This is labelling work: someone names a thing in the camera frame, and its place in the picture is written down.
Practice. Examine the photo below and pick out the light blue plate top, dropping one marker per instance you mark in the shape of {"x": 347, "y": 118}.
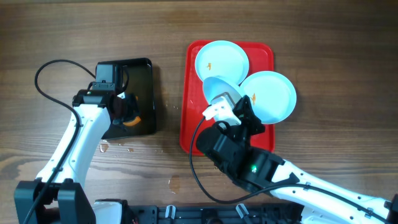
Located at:
{"x": 224, "y": 59}

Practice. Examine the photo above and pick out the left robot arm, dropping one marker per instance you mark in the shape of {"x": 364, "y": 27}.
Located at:
{"x": 56, "y": 195}

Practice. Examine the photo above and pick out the black water tray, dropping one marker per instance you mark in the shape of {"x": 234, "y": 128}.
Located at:
{"x": 132, "y": 76}

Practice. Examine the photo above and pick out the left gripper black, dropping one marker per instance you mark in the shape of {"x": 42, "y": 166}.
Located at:
{"x": 135, "y": 107}

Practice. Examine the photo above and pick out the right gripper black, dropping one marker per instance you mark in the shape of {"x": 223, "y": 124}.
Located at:
{"x": 245, "y": 112}

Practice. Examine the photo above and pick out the orange green sponge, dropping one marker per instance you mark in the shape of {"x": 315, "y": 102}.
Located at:
{"x": 133, "y": 122}

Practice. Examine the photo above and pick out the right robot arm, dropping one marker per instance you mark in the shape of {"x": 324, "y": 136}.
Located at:
{"x": 258, "y": 171}

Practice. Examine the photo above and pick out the red plastic tray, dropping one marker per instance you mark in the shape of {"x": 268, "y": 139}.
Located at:
{"x": 261, "y": 58}

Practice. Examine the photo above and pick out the light blue plate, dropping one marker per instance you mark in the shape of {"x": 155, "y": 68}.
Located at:
{"x": 224, "y": 59}
{"x": 272, "y": 95}
{"x": 217, "y": 85}

